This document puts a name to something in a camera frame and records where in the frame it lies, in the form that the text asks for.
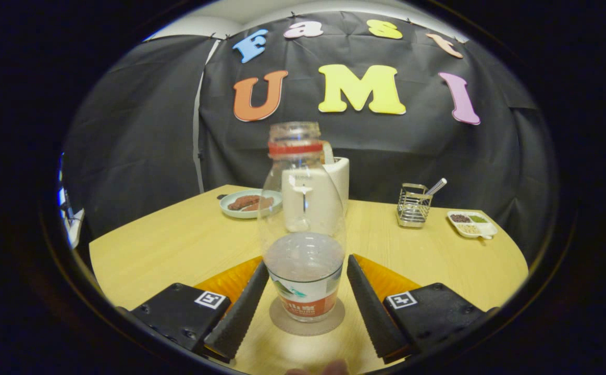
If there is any white divided dish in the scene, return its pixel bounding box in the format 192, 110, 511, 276
447, 210, 498, 240

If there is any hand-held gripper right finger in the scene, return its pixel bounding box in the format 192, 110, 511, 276
345, 253, 501, 364

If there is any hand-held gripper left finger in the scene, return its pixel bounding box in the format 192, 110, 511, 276
128, 255, 270, 364

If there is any silver utensil handle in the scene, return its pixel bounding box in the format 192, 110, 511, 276
424, 178, 448, 198

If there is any metal wire utensil holder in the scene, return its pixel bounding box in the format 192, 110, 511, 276
397, 183, 433, 229

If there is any round brown coaster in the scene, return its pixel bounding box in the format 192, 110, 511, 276
269, 296, 346, 336

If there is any white toaster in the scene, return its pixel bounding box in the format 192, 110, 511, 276
281, 156, 350, 233

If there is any wooden table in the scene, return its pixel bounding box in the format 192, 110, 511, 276
89, 184, 529, 374

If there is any clear plastic juice bottle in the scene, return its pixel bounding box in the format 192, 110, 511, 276
257, 121, 347, 323

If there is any pale green plate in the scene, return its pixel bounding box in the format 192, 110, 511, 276
219, 189, 283, 219

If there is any brown meat piece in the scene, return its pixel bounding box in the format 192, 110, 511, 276
244, 196, 275, 212
228, 195, 261, 211

